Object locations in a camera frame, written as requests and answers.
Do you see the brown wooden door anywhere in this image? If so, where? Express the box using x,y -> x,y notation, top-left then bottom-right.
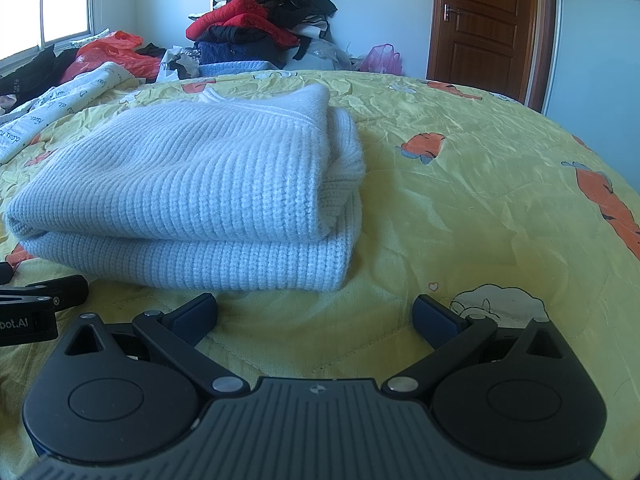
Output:
426,0 -> 558,113

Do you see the blue knit cloth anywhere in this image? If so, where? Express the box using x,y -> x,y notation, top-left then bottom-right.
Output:
197,60 -> 271,80

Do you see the orange plastic bag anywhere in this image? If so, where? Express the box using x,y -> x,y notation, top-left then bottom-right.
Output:
59,31 -> 163,85

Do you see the window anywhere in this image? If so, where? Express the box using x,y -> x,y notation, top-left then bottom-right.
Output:
0,0 -> 96,61

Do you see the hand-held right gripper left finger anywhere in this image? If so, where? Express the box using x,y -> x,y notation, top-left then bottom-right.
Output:
65,292 -> 251,404

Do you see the white printed quilt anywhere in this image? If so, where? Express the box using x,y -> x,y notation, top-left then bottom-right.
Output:
0,61 -> 146,163

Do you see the white grey plastic bag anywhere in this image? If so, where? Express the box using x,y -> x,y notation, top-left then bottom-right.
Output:
157,46 -> 201,82

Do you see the pink plastic bag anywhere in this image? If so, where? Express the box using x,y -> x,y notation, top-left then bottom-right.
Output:
359,44 -> 403,76

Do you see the yellow printed bed cover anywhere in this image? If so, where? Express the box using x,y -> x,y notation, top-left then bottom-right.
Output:
0,67 -> 640,480

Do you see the grey clothing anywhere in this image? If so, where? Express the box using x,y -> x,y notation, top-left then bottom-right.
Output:
300,37 -> 356,72

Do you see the navy jacket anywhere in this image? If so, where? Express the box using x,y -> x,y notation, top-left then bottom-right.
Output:
194,40 -> 288,68

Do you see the white knit sweater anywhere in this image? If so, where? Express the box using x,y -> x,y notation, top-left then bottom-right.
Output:
5,84 -> 366,292

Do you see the black puffer jacket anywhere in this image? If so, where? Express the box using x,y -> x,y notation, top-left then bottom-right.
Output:
202,25 -> 273,45

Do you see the black cloth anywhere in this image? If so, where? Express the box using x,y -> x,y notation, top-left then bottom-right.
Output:
0,45 -> 81,106

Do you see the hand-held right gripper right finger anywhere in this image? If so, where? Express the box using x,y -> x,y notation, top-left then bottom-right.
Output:
381,294 -> 566,404

